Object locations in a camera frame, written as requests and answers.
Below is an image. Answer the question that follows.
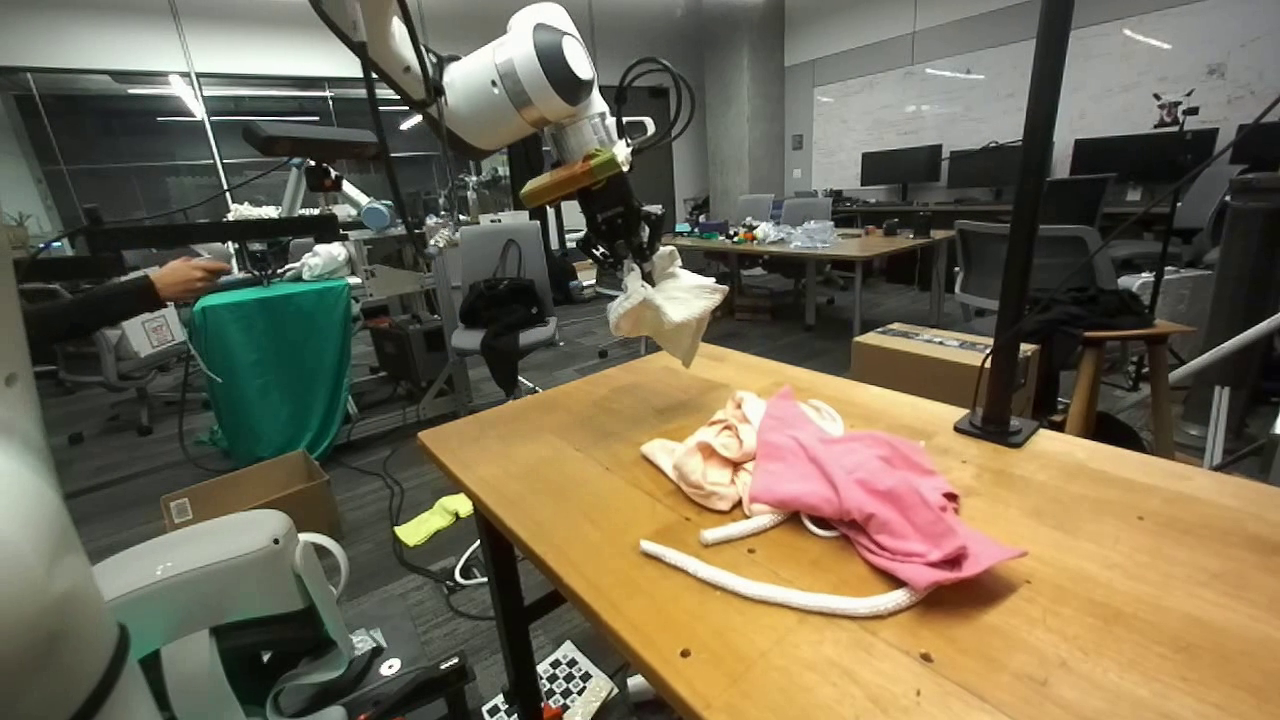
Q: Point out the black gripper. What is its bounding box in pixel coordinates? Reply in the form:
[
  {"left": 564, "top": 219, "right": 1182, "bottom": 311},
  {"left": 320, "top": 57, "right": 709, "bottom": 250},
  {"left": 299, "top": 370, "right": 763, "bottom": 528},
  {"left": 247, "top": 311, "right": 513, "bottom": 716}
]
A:
[{"left": 572, "top": 176, "right": 667, "bottom": 278}]

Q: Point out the white towel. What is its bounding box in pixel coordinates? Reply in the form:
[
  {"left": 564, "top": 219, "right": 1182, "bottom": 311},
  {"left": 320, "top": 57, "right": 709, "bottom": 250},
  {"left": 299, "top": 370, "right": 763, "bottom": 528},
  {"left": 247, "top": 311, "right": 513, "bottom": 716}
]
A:
[{"left": 603, "top": 244, "right": 734, "bottom": 370}]

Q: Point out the peach printed cloth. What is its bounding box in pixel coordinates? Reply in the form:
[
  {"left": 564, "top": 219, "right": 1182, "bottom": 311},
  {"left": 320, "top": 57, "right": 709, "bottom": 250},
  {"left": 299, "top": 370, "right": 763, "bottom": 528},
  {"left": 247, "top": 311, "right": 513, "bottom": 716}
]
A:
[{"left": 637, "top": 386, "right": 852, "bottom": 514}]

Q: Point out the white rope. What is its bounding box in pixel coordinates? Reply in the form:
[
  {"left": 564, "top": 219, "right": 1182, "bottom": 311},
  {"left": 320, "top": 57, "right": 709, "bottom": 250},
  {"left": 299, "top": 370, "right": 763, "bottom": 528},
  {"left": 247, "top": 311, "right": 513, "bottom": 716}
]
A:
[{"left": 633, "top": 508, "right": 927, "bottom": 619}]

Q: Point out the pink cloth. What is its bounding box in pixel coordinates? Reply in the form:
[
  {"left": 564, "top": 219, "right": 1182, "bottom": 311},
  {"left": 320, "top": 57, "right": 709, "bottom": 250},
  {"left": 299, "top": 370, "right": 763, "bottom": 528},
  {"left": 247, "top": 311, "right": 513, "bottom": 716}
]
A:
[{"left": 746, "top": 386, "right": 1029, "bottom": 595}]

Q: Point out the forearm in black sleeve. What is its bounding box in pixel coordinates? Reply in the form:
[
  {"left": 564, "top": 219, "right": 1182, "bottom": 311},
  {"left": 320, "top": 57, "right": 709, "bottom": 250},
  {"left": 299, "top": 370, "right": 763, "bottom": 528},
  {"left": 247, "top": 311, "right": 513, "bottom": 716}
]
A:
[{"left": 12, "top": 271, "right": 173, "bottom": 349}]

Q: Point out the person's bare hand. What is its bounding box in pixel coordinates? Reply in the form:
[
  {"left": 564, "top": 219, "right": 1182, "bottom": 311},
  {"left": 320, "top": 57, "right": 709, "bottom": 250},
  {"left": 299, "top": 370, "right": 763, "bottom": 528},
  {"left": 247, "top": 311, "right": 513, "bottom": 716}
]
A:
[{"left": 146, "top": 250, "right": 231, "bottom": 308}]

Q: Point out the black handbag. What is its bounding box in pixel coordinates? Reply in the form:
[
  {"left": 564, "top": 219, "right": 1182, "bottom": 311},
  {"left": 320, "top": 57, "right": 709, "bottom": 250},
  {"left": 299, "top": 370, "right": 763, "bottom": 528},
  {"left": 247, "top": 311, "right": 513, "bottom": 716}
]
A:
[{"left": 458, "top": 271, "right": 552, "bottom": 401}]

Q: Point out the grey office chair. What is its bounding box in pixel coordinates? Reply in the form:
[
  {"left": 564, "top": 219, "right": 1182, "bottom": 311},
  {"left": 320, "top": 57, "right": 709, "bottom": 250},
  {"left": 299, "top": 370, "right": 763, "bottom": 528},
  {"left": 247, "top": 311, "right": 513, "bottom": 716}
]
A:
[{"left": 419, "top": 217, "right": 569, "bottom": 404}]

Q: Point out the cardboard box with black tape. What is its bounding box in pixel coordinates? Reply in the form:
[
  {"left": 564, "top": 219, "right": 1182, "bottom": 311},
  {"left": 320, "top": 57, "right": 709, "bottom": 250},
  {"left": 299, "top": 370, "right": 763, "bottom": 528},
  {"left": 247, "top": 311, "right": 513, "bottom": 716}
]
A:
[{"left": 848, "top": 317, "right": 1043, "bottom": 411}]

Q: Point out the small white background robot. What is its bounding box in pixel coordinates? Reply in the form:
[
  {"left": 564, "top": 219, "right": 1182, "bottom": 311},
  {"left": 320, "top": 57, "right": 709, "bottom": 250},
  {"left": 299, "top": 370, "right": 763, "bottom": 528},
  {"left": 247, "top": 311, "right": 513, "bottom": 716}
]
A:
[{"left": 274, "top": 156, "right": 401, "bottom": 289}]

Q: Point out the yellow green floor object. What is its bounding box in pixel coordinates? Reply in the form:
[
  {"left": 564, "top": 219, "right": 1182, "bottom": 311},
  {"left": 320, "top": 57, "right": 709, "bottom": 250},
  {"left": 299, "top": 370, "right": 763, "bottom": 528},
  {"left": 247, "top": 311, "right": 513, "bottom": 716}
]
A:
[{"left": 392, "top": 489, "right": 480, "bottom": 550}]

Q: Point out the black flat overhead panel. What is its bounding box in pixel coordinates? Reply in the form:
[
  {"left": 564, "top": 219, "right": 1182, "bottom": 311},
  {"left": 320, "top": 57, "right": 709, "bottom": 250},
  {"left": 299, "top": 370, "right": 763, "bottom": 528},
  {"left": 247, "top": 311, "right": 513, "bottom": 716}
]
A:
[{"left": 240, "top": 115, "right": 392, "bottom": 168}]

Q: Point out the black horizontal bar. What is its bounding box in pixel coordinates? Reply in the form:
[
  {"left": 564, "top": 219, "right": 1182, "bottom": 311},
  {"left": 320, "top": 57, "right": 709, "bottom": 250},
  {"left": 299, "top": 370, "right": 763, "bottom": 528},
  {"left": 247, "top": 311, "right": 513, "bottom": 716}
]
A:
[{"left": 76, "top": 207, "right": 359, "bottom": 257}]

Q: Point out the green cloth cover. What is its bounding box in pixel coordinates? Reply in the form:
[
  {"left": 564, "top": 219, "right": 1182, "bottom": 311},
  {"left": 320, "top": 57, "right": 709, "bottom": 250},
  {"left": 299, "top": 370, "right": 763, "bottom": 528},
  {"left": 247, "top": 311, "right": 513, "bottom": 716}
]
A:
[{"left": 183, "top": 276, "right": 359, "bottom": 466}]

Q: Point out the black pole stand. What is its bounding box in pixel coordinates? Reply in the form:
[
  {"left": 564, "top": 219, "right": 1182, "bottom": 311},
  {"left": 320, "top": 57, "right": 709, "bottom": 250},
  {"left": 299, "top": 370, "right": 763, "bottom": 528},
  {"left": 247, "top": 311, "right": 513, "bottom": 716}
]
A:
[{"left": 954, "top": 0, "right": 1081, "bottom": 453}]

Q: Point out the checkerboard calibration board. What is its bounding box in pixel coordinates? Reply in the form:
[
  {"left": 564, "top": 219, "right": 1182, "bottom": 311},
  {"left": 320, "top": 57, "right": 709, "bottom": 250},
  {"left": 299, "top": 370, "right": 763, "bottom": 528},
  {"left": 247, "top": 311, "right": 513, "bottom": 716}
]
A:
[{"left": 530, "top": 637, "right": 623, "bottom": 720}]

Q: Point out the dark office chair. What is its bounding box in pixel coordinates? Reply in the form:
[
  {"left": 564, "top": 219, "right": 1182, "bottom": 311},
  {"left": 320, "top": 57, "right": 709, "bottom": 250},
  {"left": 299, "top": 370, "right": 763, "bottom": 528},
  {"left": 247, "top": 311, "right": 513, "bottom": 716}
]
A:
[{"left": 954, "top": 217, "right": 1133, "bottom": 334}]

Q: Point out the small open cardboard box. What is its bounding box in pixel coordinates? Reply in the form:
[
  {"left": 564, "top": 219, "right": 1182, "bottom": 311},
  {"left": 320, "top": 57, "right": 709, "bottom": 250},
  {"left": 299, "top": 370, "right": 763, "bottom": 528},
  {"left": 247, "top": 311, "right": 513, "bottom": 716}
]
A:
[{"left": 158, "top": 449, "right": 343, "bottom": 541}]

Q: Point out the black bag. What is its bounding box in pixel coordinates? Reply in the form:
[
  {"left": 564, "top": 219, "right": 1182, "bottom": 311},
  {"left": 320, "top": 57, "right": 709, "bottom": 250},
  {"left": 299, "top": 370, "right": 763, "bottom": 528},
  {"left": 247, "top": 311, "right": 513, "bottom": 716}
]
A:
[{"left": 1017, "top": 278, "right": 1154, "bottom": 338}]

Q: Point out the white paper sign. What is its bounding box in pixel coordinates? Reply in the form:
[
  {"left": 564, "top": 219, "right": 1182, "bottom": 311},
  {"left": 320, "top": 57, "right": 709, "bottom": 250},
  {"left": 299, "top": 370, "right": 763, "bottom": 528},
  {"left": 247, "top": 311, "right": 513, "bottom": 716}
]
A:
[{"left": 115, "top": 298, "right": 192, "bottom": 362}]

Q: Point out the wooden stool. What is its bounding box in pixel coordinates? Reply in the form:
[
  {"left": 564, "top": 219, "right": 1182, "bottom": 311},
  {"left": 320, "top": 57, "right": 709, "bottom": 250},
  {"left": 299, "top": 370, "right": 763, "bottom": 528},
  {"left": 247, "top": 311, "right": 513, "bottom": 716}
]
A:
[{"left": 1060, "top": 317, "right": 1202, "bottom": 459}]

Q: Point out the wide black computer monitor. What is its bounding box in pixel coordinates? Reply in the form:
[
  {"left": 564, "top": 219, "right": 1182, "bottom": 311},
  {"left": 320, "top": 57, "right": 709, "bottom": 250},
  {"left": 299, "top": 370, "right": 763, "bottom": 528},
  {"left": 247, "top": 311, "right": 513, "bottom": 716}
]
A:
[{"left": 1069, "top": 123, "right": 1224, "bottom": 186}]

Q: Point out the grey metal handrail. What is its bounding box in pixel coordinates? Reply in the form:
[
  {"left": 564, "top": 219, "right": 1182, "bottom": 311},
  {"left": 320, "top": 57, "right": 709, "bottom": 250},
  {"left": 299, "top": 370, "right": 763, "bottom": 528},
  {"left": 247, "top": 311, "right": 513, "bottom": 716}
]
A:
[{"left": 1168, "top": 308, "right": 1280, "bottom": 472}]

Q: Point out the olive wrist camera mount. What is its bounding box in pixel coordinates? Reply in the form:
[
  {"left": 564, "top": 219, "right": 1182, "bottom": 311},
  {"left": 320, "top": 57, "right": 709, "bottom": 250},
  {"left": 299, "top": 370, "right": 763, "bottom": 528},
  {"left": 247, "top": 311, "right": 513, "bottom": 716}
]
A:
[{"left": 518, "top": 142, "right": 633, "bottom": 212}]

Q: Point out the white floor cable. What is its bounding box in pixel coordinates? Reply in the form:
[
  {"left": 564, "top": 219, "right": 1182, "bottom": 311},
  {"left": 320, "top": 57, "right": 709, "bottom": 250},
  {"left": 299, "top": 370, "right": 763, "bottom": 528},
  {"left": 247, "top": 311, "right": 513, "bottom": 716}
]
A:
[{"left": 448, "top": 536, "right": 492, "bottom": 590}]

